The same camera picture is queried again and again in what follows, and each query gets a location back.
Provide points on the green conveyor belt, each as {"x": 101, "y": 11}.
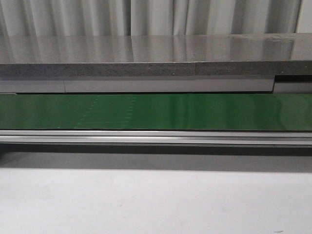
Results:
{"x": 238, "y": 112}

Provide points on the aluminium conveyor front rail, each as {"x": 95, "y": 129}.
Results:
{"x": 156, "y": 137}

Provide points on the white pleated curtain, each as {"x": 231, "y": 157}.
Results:
{"x": 153, "y": 17}

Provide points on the grey conveyor rear rail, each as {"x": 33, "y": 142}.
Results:
{"x": 297, "y": 84}

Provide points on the grey stone slab bench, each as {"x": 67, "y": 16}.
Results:
{"x": 125, "y": 56}

